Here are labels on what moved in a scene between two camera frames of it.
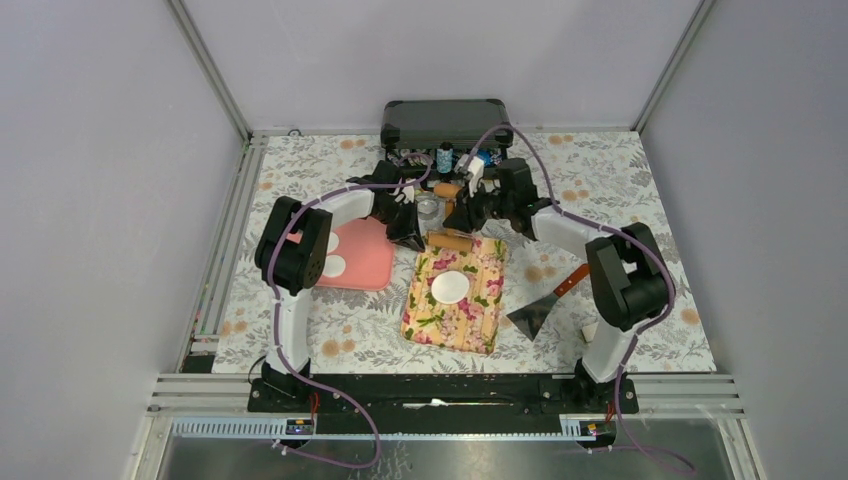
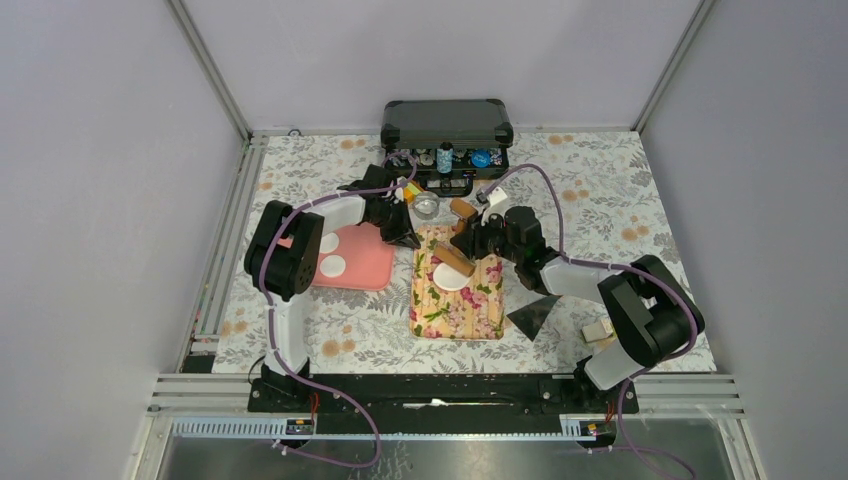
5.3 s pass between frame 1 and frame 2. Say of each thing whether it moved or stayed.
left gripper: stayed
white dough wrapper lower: stayed
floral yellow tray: moved
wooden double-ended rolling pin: moved
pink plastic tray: stayed
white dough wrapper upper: stayed
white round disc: moved
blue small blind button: stayed
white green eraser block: stayed
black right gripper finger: moved
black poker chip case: stayed
